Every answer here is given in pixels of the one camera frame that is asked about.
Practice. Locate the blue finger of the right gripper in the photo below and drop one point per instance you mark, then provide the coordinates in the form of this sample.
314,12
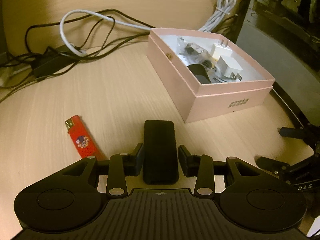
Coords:
277,168
307,132

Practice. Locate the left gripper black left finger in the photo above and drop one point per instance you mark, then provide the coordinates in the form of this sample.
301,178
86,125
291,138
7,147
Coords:
133,162

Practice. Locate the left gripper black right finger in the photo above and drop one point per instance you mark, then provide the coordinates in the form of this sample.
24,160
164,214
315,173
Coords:
189,162

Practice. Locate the black remote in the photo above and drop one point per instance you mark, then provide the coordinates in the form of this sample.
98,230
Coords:
160,166

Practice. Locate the red lighter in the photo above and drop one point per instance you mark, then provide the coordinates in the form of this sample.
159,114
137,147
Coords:
82,139

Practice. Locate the black rounded case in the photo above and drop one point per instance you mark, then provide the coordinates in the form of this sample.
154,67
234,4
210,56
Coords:
200,73

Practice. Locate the white charger cube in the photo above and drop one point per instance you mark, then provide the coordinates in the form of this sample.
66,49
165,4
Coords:
229,68
220,48

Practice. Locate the pink cardboard box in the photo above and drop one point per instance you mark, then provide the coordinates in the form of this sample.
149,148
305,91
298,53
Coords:
196,101

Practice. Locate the computer case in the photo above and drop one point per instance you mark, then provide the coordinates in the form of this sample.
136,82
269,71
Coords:
283,36

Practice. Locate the black power adapter brick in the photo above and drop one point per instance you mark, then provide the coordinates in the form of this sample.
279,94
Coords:
49,63

